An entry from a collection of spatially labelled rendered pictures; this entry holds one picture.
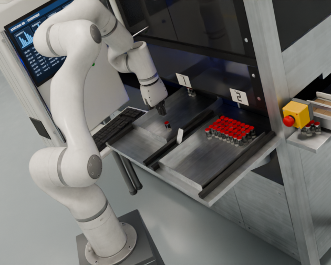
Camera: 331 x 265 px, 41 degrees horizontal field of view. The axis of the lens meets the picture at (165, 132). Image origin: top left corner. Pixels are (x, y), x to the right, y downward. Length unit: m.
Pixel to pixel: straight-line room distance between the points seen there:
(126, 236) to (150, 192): 1.52
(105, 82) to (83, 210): 1.09
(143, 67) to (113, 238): 0.67
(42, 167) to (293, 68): 0.92
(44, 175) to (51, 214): 2.00
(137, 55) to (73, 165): 0.61
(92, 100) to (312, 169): 1.13
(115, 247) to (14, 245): 1.85
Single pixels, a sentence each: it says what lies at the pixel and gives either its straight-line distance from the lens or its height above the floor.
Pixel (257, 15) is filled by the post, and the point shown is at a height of 1.38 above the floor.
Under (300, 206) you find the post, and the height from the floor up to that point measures 0.50.
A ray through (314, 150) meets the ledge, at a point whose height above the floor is 0.88.
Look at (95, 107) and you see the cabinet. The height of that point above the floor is 0.90.
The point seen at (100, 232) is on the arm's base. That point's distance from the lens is 1.45.
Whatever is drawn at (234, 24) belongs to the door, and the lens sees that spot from 1.57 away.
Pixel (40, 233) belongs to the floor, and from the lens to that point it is 3.24.
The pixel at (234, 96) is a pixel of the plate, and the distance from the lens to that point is 1.76.
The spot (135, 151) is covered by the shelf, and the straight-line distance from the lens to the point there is 1.90.
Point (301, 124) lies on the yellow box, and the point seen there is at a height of 0.98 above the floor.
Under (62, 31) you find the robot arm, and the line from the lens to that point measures 1.35.
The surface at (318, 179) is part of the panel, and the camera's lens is 2.00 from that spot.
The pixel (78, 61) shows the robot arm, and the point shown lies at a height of 1.48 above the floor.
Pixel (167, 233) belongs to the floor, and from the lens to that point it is 2.74.
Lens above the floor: 1.92
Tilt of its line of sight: 33 degrees down
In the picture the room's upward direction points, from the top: 21 degrees counter-clockwise
